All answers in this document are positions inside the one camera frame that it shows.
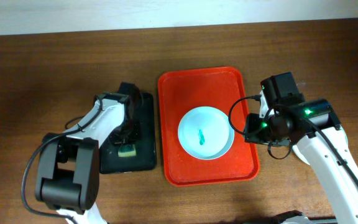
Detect green yellow sponge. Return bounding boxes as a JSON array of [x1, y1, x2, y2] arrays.
[[117, 144, 137, 157]]

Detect black rectangular tray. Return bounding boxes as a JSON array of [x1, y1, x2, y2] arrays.
[[99, 92, 157, 174]]

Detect light blue plate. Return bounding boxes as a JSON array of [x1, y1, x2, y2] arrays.
[[178, 106, 234, 161]]

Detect light green plate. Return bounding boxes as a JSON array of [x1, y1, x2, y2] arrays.
[[292, 127, 349, 165]]

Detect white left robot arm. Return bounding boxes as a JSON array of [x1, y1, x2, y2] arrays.
[[35, 90, 142, 223]]

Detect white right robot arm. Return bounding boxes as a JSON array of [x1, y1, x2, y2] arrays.
[[241, 95, 358, 223]]

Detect red plastic tray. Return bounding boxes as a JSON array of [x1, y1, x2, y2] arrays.
[[158, 67, 260, 187]]

